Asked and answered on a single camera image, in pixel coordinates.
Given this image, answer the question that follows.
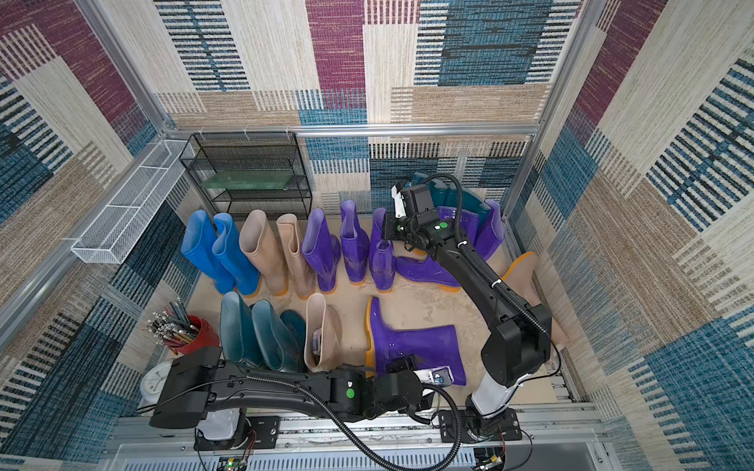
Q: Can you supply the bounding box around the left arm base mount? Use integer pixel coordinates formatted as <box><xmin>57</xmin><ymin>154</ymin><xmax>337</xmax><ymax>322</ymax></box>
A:
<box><xmin>194</xmin><ymin>409</ymin><xmax>281</xmax><ymax>451</ymax></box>

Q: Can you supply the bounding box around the beige rain boot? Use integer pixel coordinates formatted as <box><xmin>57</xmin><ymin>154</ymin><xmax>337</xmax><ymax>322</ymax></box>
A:
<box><xmin>276</xmin><ymin>213</ymin><xmax>316</xmax><ymax>299</ymax></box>
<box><xmin>304</xmin><ymin>292</ymin><xmax>343</xmax><ymax>373</ymax></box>
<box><xmin>240</xmin><ymin>209</ymin><xmax>288</xmax><ymax>296</ymax></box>

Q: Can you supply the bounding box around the white wire mesh basket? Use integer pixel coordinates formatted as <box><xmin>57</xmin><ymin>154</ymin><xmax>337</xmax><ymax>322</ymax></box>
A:
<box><xmin>71</xmin><ymin>139</ymin><xmax>186</xmax><ymax>265</ymax></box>

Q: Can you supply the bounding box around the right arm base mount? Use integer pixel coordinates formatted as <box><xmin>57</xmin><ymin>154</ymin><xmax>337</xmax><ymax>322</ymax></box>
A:
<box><xmin>436</xmin><ymin>374</ymin><xmax>526</xmax><ymax>445</ymax></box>

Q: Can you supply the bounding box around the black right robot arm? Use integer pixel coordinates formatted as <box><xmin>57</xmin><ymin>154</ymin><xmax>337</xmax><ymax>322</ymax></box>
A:
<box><xmin>382</xmin><ymin>173</ymin><xmax>559</xmax><ymax>419</ymax></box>

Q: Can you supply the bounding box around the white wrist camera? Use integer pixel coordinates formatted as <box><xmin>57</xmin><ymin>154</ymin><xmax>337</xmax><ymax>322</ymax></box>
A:
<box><xmin>414</xmin><ymin>365</ymin><xmax>455</xmax><ymax>388</ymax></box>
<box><xmin>391</xmin><ymin>182</ymin><xmax>414</xmax><ymax>219</ymax></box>

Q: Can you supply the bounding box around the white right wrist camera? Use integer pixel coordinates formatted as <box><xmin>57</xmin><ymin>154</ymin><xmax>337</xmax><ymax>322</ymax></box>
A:
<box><xmin>391</xmin><ymin>182</ymin><xmax>414</xmax><ymax>219</ymax></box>

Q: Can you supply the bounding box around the beige rain boot wall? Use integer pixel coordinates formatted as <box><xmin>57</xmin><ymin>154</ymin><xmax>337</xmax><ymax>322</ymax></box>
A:
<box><xmin>502</xmin><ymin>251</ymin><xmax>569</xmax><ymax>349</ymax></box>

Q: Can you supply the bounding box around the red pen holder cup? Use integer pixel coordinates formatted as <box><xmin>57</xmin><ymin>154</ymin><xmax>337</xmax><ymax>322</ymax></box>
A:
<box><xmin>145</xmin><ymin>298</ymin><xmax>221</xmax><ymax>355</ymax></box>

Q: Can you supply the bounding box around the green tray on rack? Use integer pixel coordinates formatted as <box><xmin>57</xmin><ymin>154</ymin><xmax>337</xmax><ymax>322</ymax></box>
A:
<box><xmin>201</xmin><ymin>171</ymin><xmax>294</xmax><ymax>190</ymax></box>

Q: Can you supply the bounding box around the white round clock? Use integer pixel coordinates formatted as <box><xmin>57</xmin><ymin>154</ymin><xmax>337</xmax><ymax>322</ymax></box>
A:
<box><xmin>139</xmin><ymin>361</ymin><xmax>172</xmax><ymax>405</ymax></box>

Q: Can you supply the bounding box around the black wire mesh shelf rack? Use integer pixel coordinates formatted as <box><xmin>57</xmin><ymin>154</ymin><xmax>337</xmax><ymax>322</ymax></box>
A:
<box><xmin>179</xmin><ymin>131</ymin><xmax>313</xmax><ymax>221</ymax></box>

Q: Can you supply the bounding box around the purple rain boot front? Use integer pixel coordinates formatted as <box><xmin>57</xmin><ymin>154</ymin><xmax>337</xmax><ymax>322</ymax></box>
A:
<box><xmin>368</xmin><ymin>208</ymin><xmax>396</xmax><ymax>292</ymax></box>

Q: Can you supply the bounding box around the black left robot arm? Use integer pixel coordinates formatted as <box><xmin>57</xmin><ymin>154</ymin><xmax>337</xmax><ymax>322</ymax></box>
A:
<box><xmin>149</xmin><ymin>347</ymin><xmax>463</xmax><ymax>470</ymax></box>

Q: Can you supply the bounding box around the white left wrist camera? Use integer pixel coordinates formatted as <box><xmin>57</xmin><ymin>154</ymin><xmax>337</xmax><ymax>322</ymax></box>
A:
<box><xmin>414</xmin><ymin>365</ymin><xmax>455</xmax><ymax>388</ymax></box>

